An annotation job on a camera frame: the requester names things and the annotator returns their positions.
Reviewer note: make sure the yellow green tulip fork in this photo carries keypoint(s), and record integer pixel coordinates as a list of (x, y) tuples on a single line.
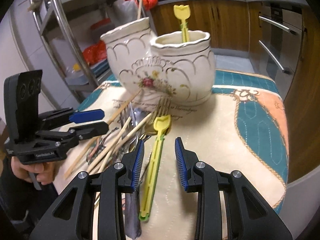
[(162, 125)]

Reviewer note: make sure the hanging red white bag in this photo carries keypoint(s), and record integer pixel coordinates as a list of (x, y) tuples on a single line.
[(126, 11)]

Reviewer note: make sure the red plastic bag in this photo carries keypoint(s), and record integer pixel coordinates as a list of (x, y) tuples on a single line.
[(95, 53)]

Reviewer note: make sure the built-in steel oven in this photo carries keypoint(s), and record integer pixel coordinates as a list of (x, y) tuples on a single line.
[(280, 43)]

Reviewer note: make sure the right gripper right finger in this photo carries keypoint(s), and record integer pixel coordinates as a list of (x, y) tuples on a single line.
[(248, 214)]

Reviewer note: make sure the yellow green tulip spoon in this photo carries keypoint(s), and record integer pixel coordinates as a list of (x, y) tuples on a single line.
[(182, 13)]

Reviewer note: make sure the white ceramic double utensil holder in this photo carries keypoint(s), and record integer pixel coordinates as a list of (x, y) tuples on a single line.
[(161, 65)]

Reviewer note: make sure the wooden chopstick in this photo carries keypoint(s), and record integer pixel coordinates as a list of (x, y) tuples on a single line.
[(105, 126), (109, 148), (139, 9), (125, 137)]

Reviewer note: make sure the steel storage shelf rack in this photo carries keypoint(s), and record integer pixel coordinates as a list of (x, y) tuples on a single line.
[(63, 28)]

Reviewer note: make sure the person's left hand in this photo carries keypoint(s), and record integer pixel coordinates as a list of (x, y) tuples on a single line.
[(45, 172)]

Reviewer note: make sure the printed quilted table mat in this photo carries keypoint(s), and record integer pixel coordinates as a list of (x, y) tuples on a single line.
[(242, 126)]

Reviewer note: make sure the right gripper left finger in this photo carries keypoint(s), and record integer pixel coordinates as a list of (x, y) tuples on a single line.
[(71, 214)]

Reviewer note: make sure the gold metal fork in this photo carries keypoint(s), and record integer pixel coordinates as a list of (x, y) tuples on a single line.
[(162, 109)]

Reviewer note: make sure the silver flower spoon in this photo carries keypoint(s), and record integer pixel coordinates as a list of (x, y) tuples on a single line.
[(131, 220)]

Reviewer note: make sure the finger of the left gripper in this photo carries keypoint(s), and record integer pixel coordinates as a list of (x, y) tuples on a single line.
[(86, 116), (82, 132)]

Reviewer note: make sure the wooden base cabinets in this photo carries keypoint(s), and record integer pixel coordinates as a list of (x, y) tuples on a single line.
[(234, 26)]

